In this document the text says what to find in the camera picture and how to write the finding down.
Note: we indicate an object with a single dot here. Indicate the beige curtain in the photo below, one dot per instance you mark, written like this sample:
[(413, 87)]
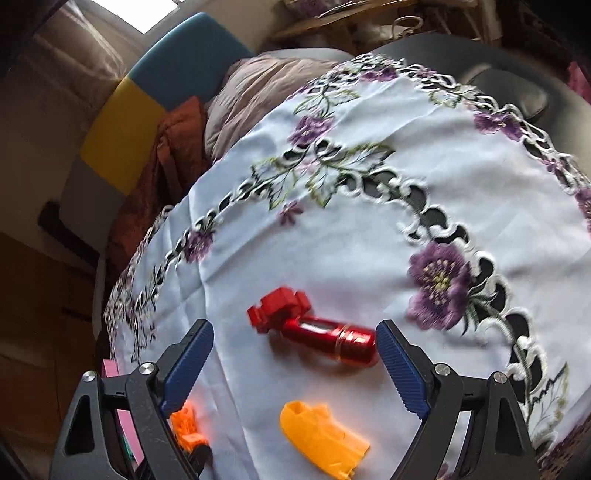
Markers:
[(83, 50)]

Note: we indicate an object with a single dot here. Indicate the black padded table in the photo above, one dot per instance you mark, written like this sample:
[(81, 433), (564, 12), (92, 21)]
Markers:
[(425, 48)]

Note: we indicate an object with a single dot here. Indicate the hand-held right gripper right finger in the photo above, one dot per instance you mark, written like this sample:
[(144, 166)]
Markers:
[(401, 369)]

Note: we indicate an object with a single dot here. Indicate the pink cloth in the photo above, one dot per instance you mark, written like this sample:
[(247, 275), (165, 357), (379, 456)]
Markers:
[(581, 81)]

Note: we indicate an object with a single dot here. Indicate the black leather cushion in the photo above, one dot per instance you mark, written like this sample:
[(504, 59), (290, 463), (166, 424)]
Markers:
[(512, 92)]

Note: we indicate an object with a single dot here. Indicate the beige pillow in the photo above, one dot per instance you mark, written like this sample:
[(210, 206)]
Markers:
[(258, 87)]

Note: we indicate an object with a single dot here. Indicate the red metallic cylinder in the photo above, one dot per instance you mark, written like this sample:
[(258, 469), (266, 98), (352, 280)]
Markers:
[(323, 337)]

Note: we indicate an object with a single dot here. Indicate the red plastic building block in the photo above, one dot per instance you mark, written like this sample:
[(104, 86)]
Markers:
[(272, 311)]

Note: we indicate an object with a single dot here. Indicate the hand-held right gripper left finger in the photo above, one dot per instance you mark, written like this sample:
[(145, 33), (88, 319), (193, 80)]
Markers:
[(189, 364)]

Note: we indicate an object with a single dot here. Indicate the blue yellow grey headboard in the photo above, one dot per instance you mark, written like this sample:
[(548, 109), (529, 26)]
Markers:
[(124, 134)]

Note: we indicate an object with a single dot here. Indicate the pink plastic box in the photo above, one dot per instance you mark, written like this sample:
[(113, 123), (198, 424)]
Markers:
[(122, 415)]

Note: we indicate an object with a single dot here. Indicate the white embroidered floral tablecloth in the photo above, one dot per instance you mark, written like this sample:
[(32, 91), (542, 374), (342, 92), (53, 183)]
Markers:
[(369, 230)]

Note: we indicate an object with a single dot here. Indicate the orange plastic cube blocks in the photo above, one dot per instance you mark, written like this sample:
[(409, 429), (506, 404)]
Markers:
[(189, 431)]

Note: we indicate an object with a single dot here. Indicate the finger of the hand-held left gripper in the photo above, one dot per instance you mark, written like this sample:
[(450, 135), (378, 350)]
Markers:
[(201, 459)]

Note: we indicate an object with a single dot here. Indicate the window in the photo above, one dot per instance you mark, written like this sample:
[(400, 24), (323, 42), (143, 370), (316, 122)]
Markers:
[(138, 11)]

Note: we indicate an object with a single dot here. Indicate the rust brown quilt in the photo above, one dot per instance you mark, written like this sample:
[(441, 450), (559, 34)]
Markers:
[(180, 138)]

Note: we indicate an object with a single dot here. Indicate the white bag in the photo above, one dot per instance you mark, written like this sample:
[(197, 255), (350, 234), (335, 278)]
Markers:
[(383, 30)]

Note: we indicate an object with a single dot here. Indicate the yellow-orange plastic toy piece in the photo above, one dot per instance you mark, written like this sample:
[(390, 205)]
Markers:
[(318, 434)]

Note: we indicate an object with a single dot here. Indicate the wooden desk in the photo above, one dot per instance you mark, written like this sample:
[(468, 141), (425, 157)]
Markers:
[(323, 21)]

